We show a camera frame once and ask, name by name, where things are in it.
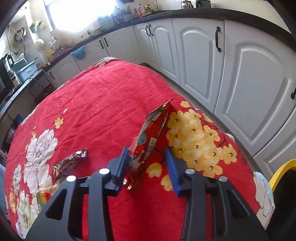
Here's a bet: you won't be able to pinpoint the orange snack wrapper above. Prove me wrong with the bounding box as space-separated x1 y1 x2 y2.
36 191 51 208

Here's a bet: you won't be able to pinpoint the purple snack wrapper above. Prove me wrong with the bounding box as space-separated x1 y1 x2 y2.
53 149 88 181

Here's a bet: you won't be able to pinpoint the red snack bag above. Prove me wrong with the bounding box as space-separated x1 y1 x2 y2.
123 99 172 190

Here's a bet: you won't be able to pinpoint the yellow rimmed trash bin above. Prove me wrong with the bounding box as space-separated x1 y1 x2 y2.
269 159 296 192

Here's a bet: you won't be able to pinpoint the red floral tablecloth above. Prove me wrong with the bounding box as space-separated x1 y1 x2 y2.
1 57 275 240

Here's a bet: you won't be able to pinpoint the white lower cabinets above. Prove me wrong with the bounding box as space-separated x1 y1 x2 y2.
46 18 295 178

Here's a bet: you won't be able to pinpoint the black microwave oven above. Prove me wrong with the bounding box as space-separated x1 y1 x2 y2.
0 58 14 102

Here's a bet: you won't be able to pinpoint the blue hanging basket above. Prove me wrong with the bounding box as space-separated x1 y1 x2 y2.
71 46 86 60

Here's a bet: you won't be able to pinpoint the black countertop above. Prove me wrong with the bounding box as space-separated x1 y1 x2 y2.
0 7 296 121

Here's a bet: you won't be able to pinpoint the steel kettle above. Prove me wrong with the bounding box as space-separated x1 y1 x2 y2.
181 0 194 9

